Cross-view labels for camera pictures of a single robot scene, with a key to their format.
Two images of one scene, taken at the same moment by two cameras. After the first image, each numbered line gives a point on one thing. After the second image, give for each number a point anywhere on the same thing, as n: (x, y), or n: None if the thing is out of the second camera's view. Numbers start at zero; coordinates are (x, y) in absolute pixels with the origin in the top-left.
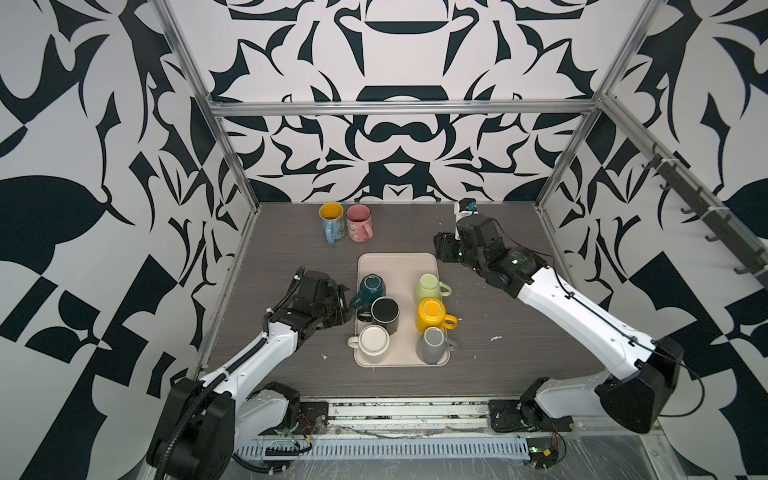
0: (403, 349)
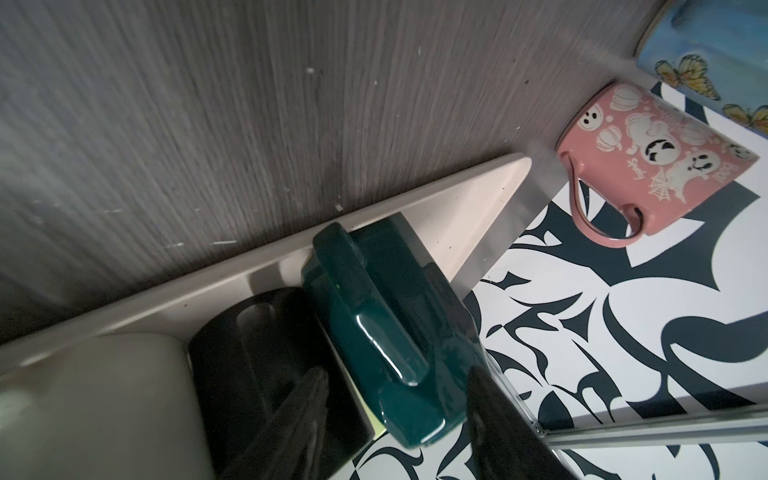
0: (456, 220)
